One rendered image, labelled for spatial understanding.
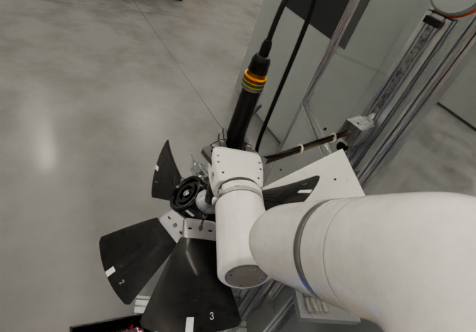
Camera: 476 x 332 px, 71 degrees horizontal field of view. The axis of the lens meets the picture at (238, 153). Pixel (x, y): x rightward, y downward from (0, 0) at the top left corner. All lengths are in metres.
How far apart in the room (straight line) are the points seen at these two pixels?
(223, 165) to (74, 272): 1.71
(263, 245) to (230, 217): 0.17
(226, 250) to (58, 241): 1.91
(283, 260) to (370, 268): 0.12
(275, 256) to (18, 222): 2.21
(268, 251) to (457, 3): 0.98
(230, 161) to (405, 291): 0.47
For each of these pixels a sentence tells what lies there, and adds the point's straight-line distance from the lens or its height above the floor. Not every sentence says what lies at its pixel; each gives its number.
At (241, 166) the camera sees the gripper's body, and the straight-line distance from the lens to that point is 0.62.
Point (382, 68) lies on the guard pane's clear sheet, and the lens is 1.62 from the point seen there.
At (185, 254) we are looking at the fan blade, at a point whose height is 1.18.
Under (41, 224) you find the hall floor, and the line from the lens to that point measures 2.43.
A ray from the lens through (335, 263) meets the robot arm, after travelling 0.24.
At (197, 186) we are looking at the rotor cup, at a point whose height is 1.25.
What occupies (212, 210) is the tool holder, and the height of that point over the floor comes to 1.31.
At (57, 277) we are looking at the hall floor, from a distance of 2.22.
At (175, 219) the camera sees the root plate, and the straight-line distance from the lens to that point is 1.03.
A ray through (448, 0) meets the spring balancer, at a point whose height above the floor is 1.84.
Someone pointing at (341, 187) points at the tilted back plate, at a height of 1.32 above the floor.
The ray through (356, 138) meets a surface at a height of 1.39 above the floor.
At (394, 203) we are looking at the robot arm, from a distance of 0.23.
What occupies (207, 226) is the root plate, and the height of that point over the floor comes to 1.19.
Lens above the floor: 1.92
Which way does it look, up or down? 37 degrees down
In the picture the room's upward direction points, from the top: 21 degrees clockwise
